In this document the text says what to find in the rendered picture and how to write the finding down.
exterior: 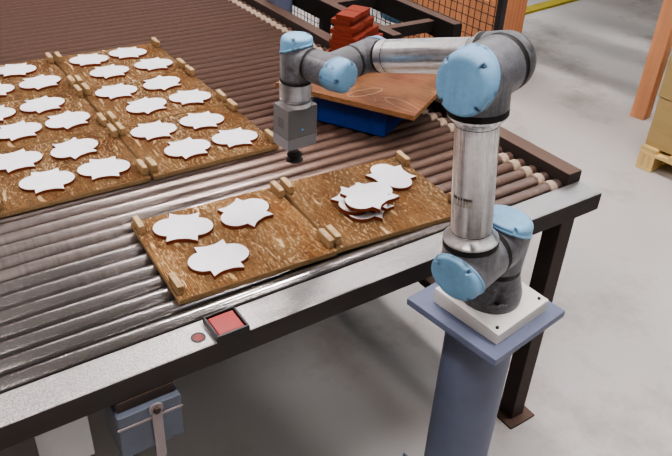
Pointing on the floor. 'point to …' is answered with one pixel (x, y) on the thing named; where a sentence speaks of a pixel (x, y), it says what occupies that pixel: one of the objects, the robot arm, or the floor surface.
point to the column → (470, 378)
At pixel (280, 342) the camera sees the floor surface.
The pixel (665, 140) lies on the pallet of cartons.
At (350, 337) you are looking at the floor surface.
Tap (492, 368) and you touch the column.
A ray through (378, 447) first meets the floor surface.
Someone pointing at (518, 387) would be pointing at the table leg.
